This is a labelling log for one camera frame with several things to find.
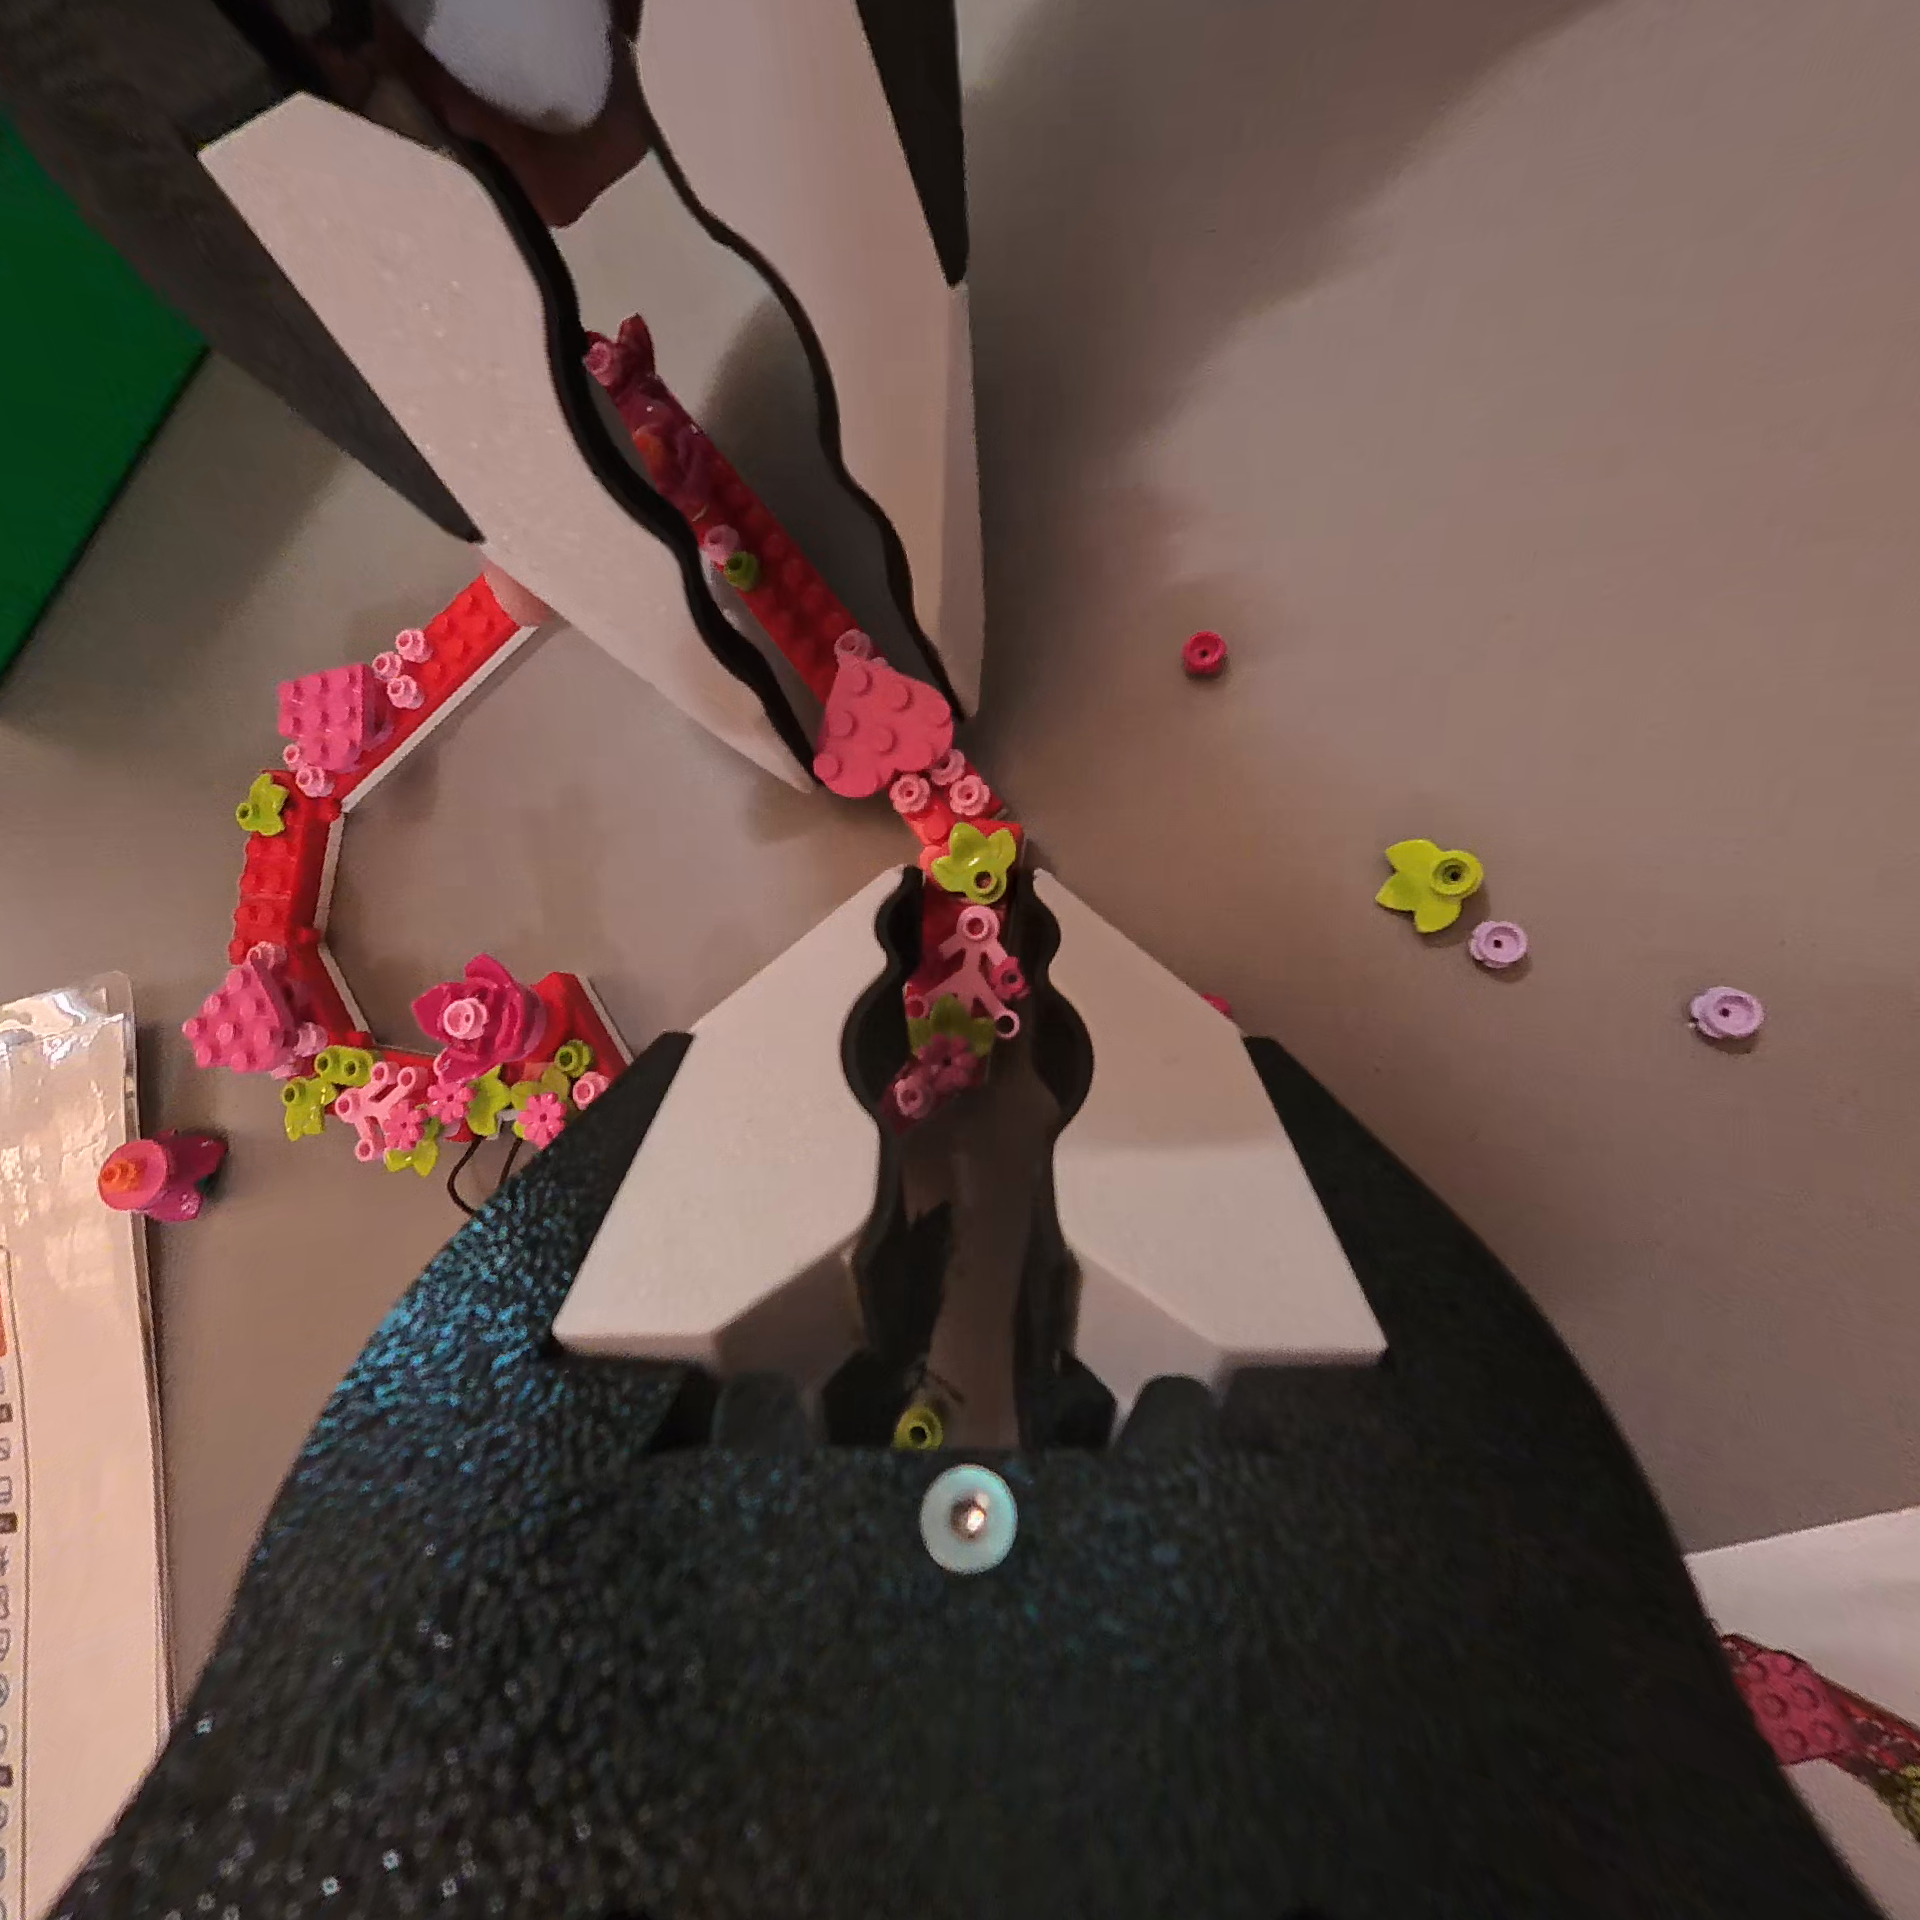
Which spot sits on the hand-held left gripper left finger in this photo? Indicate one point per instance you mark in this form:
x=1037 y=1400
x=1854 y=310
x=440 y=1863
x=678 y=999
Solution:
x=736 y=1187

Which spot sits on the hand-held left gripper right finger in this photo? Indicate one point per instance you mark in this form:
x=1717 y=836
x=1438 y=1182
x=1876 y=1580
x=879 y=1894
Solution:
x=1200 y=1200

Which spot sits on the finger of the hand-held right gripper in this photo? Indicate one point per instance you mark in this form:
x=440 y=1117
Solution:
x=450 y=376
x=856 y=300

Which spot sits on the pink lego heart piece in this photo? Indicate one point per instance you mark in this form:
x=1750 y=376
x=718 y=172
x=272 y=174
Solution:
x=875 y=730

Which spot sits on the red lego heart wreath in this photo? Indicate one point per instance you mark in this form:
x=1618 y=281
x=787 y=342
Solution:
x=280 y=886

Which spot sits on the lavender round lego stud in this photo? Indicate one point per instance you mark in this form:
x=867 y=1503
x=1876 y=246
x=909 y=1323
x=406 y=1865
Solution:
x=1495 y=945
x=1725 y=1015

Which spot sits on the magenta round lego stud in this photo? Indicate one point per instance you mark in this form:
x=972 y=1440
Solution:
x=1205 y=653

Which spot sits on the magenta lego flower orange centre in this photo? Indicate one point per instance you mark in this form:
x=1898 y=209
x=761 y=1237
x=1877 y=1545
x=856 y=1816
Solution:
x=174 y=1175

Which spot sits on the green plastic bin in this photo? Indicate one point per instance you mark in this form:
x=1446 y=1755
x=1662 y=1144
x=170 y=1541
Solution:
x=76 y=376

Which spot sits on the printed sheet in plastic sleeve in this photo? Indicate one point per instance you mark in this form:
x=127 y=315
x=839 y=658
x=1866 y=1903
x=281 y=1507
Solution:
x=76 y=1349

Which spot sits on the white printed booklet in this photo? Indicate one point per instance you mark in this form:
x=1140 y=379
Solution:
x=1801 y=1590

